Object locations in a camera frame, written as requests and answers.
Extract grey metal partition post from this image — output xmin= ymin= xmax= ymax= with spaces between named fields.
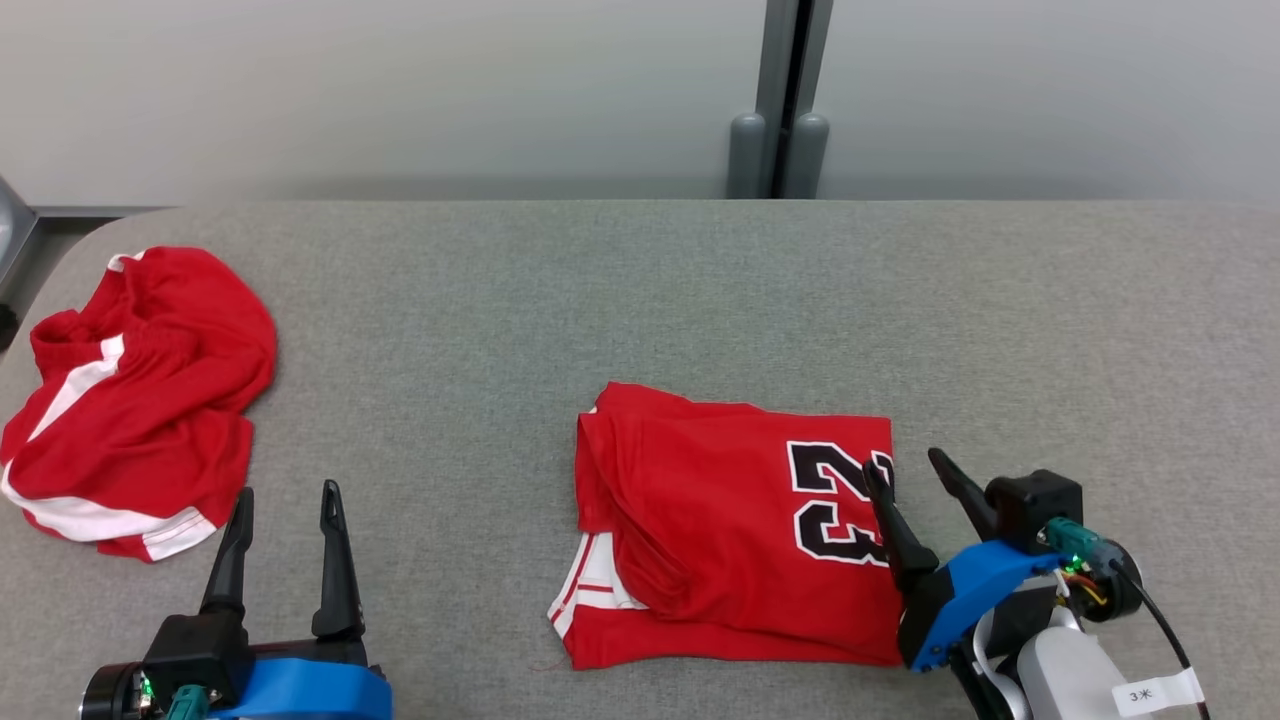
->
xmin=757 ymin=0 xmax=834 ymax=199

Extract grey metal frame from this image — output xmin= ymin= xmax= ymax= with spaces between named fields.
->
xmin=0 ymin=178 xmax=41 ymax=296

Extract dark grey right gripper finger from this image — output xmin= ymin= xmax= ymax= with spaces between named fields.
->
xmin=927 ymin=447 xmax=1003 ymax=543
xmin=862 ymin=460 xmax=941 ymax=593

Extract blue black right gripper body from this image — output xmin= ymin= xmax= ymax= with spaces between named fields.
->
xmin=896 ymin=540 xmax=1144 ymax=672

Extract red jersey with black number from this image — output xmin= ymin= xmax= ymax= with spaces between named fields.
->
xmin=547 ymin=381 xmax=906 ymax=671

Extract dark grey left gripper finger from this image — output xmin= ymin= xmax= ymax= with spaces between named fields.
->
xmin=199 ymin=487 xmax=255 ymax=617
xmin=311 ymin=480 xmax=366 ymax=640

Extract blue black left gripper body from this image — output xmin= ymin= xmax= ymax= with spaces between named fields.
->
xmin=79 ymin=637 xmax=394 ymax=720

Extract grey cylindrical post foot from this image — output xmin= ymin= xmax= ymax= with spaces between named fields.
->
xmin=783 ymin=112 xmax=831 ymax=199
xmin=727 ymin=112 xmax=768 ymax=199

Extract red shorts with white stripes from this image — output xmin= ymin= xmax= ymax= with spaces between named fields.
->
xmin=0 ymin=246 xmax=279 ymax=563

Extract teal plug camera cable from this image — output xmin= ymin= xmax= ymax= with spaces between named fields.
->
xmin=165 ymin=683 xmax=216 ymax=720
xmin=1040 ymin=516 xmax=1213 ymax=720

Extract teal plug right camera cable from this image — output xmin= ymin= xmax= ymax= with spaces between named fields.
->
xmin=1040 ymin=516 xmax=1213 ymax=720

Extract teal plug left camera cable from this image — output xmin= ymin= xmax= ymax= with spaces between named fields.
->
xmin=165 ymin=683 xmax=216 ymax=720

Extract white flat ribbon cable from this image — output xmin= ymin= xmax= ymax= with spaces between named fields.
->
xmin=972 ymin=608 xmax=1031 ymax=720

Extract white cable label tag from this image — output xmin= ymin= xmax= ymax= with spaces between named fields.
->
xmin=1112 ymin=668 xmax=1206 ymax=717

